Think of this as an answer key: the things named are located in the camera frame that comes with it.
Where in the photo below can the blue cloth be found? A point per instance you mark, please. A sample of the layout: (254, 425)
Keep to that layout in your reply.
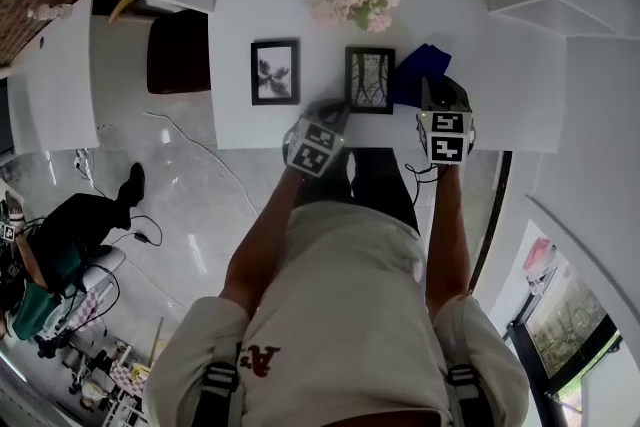
(417, 75)

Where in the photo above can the person's black trousers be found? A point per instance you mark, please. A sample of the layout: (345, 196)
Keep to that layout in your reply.
(380, 185)

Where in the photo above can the person's right forearm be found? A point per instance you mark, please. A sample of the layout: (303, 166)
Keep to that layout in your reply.
(447, 235)

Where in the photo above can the black picture frame branch print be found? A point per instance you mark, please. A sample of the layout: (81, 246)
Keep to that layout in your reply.
(369, 79)

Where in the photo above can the dark brown stool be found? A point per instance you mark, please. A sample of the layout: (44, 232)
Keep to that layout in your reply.
(178, 52)

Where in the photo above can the black picture frame flower print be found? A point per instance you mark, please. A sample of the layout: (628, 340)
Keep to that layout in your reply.
(275, 71)

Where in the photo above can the white office chair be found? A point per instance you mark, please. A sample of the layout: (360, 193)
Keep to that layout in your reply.
(95, 280)

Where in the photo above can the white side desk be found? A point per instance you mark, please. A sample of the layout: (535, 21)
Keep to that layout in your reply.
(52, 75)

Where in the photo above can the person's beige t-shirt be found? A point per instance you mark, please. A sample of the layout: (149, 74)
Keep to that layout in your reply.
(335, 315)

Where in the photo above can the person's left forearm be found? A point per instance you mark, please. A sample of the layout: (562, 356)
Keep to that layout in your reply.
(260, 235)

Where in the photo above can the black framed window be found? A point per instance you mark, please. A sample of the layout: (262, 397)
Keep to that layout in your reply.
(560, 335)

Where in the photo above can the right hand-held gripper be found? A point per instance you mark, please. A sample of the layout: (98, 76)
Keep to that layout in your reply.
(445, 135)

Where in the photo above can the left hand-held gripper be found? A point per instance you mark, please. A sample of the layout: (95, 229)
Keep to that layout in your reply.
(312, 150)

